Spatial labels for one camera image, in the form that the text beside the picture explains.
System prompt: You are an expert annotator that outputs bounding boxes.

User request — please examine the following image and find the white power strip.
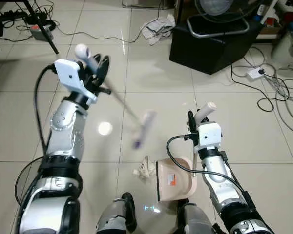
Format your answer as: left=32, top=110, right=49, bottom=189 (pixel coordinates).
left=246, top=67, right=266, bottom=81

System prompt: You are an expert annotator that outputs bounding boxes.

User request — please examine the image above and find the robot left leg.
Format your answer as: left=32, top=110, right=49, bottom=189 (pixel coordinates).
left=95, top=192, right=137, bottom=234

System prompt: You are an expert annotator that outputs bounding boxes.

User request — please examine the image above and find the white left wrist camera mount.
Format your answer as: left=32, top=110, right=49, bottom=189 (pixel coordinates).
left=55, top=59, right=98, bottom=104

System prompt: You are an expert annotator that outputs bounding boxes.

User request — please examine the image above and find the black floor cable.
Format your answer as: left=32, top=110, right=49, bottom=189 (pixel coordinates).
left=229, top=46, right=284, bottom=113

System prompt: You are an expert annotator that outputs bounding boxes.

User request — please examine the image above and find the broom with white handle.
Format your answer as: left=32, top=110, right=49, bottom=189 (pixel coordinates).
left=75, top=44, right=157, bottom=150

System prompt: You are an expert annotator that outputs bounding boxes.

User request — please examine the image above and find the black power strip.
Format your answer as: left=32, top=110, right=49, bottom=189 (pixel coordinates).
left=0, top=10, right=45, bottom=26

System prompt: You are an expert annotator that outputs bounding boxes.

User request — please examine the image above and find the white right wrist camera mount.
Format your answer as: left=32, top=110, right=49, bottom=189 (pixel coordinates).
left=194, top=123, right=222, bottom=151

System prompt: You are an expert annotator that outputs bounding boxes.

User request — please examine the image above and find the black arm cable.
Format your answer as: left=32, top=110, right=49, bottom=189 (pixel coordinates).
left=166, top=134, right=248, bottom=199
left=14, top=63, right=58, bottom=234

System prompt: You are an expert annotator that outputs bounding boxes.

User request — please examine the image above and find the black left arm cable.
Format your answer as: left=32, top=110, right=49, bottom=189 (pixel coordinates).
left=14, top=63, right=58, bottom=234

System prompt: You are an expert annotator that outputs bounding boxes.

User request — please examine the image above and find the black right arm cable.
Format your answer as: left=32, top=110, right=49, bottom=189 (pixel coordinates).
left=166, top=134, right=248, bottom=199

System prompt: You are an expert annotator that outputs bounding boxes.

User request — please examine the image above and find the robot leg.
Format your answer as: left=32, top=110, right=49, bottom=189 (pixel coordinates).
left=178, top=202, right=221, bottom=234
left=95, top=192, right=137, bottom=234

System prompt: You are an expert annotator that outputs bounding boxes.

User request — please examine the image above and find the beige plastic dustpan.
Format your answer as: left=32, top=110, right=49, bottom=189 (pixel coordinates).
left=156, top=101, right=217, bottom=202

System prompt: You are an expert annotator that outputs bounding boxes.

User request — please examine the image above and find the electric fan with grille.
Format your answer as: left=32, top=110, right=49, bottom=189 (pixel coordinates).
left=188, top=0, right=258, bottom=39

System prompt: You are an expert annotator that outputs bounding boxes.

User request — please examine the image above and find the robot right leg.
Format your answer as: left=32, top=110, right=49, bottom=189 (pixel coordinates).
left=178, top=202, right=221, bottom=234

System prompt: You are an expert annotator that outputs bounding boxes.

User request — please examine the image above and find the crumpled beige paper ball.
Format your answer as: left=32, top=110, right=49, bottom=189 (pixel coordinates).
left=132, top=156, right=157, bottom=182

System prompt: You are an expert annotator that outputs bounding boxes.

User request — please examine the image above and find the black box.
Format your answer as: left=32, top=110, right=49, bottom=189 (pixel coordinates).
left=169, top=16, right=265, bottom=76

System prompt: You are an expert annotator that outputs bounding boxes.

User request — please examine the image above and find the grey floor cable bundle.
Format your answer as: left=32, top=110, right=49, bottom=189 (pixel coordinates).
left=262, top=66, right=293, bottom=138

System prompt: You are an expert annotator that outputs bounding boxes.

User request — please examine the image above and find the black tripod leg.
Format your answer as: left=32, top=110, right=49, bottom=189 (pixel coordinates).
left=21, top=0, right=60, bottom=55

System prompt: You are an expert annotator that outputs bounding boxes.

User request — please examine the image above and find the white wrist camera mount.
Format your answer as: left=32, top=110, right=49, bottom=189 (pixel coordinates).
left=194, top=123, right=222, bottom=151
left=55, top=59, right=98, bottom=104

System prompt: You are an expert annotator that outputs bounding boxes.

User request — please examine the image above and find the grey red small box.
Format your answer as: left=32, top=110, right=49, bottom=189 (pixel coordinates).
left=29, top=22, right=55, bottom=41

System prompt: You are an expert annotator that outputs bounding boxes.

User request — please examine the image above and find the crumpled white grey cloth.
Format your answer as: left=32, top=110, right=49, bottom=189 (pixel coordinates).
left=140, top=14, right=177, bottom=46

